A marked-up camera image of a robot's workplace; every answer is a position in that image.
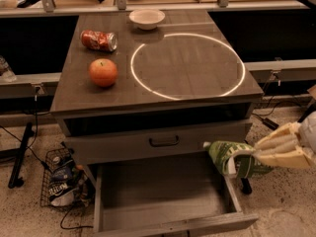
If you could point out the black drawer handle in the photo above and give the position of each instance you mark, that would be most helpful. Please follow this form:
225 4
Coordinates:
164 142

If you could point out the black power adapter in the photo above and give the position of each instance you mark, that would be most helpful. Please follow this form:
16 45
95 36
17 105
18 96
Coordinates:
270 124

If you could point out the closed grey top drawer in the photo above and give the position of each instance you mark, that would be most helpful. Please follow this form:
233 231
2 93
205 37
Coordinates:
119 146

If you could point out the red soda can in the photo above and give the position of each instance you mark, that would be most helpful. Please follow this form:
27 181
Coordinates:
99 41

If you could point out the white bowl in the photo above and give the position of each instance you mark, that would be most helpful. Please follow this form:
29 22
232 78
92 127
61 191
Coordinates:
147 19

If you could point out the green jalapeno chip bag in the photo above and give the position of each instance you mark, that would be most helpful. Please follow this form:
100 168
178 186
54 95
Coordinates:
235 159

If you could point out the red apple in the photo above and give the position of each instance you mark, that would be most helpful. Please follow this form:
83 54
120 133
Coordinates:
103 72

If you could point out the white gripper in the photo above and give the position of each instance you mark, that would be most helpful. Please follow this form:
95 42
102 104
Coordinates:
308 132

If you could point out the open grey lower drawer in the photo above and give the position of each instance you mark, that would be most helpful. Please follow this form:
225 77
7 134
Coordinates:
170 196

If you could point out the black and white chip bag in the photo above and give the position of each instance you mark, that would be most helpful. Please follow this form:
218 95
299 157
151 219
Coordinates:
60 194

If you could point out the grey drawer cabinet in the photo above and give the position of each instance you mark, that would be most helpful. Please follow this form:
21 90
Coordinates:
182 73

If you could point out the black wire basket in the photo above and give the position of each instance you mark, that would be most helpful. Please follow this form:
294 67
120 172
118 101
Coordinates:
61 167

